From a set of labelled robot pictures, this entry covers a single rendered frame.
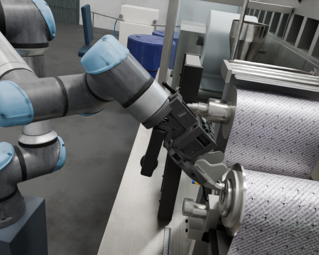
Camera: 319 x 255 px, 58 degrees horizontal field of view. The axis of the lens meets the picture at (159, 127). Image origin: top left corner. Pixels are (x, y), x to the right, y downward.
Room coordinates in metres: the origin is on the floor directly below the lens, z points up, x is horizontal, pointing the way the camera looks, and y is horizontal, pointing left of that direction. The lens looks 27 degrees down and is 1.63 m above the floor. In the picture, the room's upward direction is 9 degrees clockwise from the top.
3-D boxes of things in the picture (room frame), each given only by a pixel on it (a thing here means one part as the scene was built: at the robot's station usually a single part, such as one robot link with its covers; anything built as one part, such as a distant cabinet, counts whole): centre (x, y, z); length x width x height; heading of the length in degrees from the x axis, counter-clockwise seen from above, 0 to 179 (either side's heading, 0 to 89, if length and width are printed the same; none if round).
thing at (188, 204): (0.51, -0.09, 1.18); 0.04 x 0.02 x 0.04; 179
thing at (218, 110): (0.72, -0.15, 1.33); 0.06 x 0.06 x 0.06; 89
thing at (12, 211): (0.67, 0.47, 0.95); 0.15 x 0.15 x 0.10
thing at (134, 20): (6.50, 0.77, 0.53); 2.27 x 0.59 x 1.07; 88
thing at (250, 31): (1.19, -0.29, 1.50); 0.14 x 0.14 x 0.06
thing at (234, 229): (0.47, -0.17, 1.25); 0.15 x 0.01 x 0.15; 179
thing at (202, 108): (0.73, -0.09, 1.33); 0.06 x 0.03 x 0.03; 89
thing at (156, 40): (4.12, 0.14, 0.48); 1.31 x 0.80 x 0.96; 172
